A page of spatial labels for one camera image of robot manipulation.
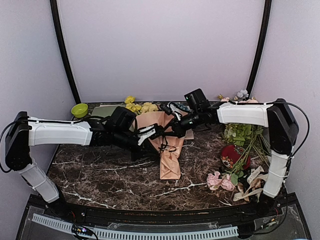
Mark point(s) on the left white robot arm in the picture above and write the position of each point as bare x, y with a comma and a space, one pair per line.
26, 132

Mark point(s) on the pink wrapping paper stack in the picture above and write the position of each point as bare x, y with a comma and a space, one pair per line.
189, 135

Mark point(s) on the right black frame post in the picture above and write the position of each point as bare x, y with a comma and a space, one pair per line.
260, 47

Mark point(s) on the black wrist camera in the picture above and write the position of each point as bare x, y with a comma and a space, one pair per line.
197, 98
122, 118

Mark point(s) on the pale yellow flower stem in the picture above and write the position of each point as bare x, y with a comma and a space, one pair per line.
148, 107

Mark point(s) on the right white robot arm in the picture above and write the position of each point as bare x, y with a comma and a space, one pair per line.
277, 117

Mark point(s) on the black frame post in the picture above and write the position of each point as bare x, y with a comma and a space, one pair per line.
260, 47
63, 51

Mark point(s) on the white slotted cable duct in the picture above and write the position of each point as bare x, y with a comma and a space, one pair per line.
108, 234

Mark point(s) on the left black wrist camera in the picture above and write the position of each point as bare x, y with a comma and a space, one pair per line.
122, 118

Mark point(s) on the beige wrapping paper sheet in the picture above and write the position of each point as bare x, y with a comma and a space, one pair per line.
169, 167

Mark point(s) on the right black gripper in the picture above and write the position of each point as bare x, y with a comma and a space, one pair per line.
178, 130

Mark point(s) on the bright yellow flower stem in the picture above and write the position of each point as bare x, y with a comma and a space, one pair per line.
131, 105

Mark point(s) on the left black frame post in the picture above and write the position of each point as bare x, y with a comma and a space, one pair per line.
63, 51

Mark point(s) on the green plastic bowl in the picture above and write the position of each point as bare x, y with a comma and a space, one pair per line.
80, 110

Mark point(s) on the dark brown ribbon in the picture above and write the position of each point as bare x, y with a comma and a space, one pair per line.
164, 146

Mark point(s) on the blue fake flower stem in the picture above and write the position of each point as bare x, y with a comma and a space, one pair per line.
182, 107

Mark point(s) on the pink fake flower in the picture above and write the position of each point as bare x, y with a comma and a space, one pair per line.
228, 179

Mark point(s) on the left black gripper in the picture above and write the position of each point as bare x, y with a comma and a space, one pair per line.
144, 152

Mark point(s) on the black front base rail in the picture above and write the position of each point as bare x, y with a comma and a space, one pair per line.
239, 214

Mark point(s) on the red floral tin lid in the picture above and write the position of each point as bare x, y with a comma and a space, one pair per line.
230, 155

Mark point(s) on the green wrapping paper sheet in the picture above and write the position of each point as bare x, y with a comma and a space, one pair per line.
104, 110

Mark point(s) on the bunch of fake flowers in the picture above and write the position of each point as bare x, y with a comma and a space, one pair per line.
245, 138

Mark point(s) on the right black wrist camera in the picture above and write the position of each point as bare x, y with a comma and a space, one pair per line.
197, 98

